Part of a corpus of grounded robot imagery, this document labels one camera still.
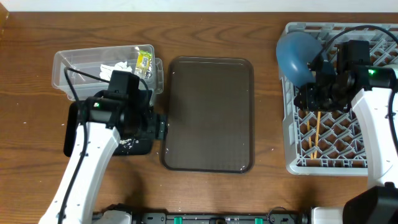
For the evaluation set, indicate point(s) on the blue plate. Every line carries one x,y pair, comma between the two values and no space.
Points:
294,51

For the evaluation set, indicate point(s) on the black tray bin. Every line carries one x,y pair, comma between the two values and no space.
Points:
143,147

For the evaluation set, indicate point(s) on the yellow green wrapper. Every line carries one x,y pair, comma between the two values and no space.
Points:
143,67

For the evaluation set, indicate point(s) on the brown serving tray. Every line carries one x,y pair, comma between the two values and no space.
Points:
210,115

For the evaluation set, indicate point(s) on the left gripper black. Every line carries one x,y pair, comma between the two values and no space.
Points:
154,130

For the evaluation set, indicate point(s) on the mint green bowl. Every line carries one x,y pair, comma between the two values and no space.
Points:
394,66

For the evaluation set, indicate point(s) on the grey dishwasher rack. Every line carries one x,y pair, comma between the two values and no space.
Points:
328,143

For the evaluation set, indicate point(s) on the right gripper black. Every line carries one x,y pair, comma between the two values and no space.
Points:
308,93

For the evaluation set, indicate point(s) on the clear plastic bin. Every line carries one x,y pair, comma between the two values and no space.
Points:
90,60

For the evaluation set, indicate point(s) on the wooden chopstick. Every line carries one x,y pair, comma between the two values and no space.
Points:
309,137
317,133

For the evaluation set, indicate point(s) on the white tissue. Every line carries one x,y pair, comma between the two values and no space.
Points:
106,70

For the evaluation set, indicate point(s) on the pile of white rice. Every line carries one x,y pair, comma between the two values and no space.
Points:
128,142

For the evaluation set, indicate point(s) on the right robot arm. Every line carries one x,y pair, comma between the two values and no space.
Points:
354,83

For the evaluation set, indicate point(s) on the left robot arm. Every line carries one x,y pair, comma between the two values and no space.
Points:
122,111

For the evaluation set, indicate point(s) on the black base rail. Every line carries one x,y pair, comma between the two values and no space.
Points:
120,213

